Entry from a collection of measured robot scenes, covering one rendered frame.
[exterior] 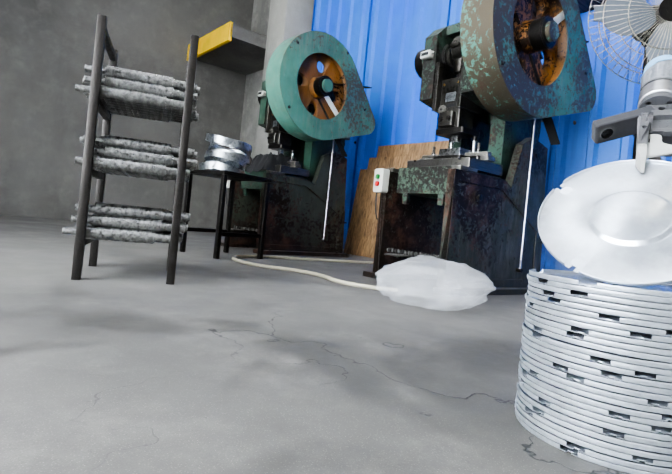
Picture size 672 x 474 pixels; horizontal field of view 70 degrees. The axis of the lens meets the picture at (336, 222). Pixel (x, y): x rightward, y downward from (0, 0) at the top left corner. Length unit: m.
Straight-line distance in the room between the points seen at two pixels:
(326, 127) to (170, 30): 3.89
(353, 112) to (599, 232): 3.28
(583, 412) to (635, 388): 0.08
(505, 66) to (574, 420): 1.88
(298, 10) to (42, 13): 2.94
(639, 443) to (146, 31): 6.87
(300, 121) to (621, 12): 2.14
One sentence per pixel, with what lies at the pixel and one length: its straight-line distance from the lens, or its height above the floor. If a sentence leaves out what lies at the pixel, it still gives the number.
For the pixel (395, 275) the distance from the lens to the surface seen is 1.90.
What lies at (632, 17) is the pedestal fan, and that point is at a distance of 2.53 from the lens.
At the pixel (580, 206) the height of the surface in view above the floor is 0.37.
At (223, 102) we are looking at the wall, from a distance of 7.38.
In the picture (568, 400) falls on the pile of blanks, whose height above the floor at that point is 0.07.
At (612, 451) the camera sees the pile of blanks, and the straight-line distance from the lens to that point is 0.82.
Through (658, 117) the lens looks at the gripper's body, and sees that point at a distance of 1.11.
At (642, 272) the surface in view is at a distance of 0.86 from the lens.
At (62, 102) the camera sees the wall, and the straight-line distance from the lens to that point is 6.71.
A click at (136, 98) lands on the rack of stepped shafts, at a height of 0.68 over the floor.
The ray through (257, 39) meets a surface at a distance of 6.36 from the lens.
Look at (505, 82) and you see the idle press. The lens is 2.44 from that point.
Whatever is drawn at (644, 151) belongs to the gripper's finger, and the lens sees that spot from 1.03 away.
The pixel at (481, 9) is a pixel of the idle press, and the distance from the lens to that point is 2.47.
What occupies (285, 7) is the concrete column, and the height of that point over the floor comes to 2.76.
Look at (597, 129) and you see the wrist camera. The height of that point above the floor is 0.54.
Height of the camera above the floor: 0.30
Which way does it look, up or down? level
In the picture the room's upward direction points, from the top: 6 degrees clockwise
